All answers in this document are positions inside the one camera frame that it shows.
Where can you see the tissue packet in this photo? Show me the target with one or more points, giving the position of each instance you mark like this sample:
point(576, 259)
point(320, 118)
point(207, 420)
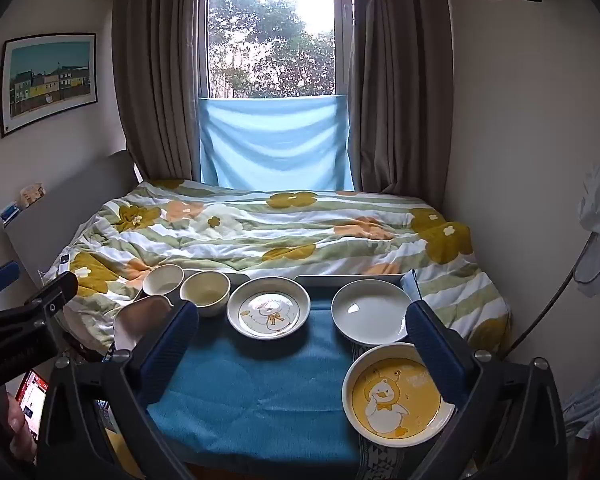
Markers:
point(33, 196)

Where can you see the light blue crumpled cloth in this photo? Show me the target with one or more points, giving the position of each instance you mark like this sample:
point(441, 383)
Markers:
point(597, 400)

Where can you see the black curved stand pole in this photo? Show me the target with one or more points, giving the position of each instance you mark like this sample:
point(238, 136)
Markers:
point(555, 295)

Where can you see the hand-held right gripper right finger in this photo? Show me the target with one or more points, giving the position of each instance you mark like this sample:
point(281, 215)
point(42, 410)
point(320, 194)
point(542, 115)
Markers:
point(435, 355)

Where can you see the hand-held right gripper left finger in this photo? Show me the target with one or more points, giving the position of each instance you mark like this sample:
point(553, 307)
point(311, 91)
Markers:
point(172, 345)

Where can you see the white remote control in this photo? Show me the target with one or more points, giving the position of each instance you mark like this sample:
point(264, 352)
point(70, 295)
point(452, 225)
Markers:
point(63, 263)

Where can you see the grey headboard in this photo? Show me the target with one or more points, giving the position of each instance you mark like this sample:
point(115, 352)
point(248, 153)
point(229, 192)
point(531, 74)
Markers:
point(75, 210)

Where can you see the small blue box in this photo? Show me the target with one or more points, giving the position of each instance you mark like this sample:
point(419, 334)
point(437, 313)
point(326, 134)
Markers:
point(7, 213)

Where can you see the framed houses picture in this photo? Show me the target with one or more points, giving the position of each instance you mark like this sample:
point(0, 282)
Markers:
point(47, 82)

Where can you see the smartphone with red screen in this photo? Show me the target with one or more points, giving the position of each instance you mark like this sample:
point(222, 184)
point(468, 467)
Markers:
point(32, 394)

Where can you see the white cartoon duck plate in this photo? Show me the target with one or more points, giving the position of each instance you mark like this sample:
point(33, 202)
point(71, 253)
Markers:
point(269, 312)

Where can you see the cream bowl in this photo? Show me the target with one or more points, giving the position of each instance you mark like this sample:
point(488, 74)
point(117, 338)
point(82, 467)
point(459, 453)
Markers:
point(205, 294)

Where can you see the window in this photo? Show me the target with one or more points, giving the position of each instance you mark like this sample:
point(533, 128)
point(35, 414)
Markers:
point(270, 30)

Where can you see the blue patterned table cloth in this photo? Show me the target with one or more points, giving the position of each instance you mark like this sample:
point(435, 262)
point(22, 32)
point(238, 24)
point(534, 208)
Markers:
point(260, 385)

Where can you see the person's left hand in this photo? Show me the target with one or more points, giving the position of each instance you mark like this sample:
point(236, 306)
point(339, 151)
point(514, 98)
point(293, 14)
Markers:
point(21, 427)

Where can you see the yellow cartoon duck bowl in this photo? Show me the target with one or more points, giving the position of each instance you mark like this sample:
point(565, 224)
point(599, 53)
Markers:
point(395, 400)

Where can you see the pink wavy-rim dish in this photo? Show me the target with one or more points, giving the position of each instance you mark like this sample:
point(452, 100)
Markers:
point(140, 317)

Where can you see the light blue window cloth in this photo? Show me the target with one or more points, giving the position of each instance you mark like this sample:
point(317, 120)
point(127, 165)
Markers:
point(275, 145)

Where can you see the plain white plate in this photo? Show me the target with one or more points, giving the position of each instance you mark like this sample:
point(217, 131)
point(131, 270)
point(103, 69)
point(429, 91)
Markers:
point(370, 317)

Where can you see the white cup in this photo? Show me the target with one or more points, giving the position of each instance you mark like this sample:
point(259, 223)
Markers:
point(162, 280)

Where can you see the floral blanket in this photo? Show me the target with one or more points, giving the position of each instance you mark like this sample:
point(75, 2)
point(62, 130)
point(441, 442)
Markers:
point(300, 230)

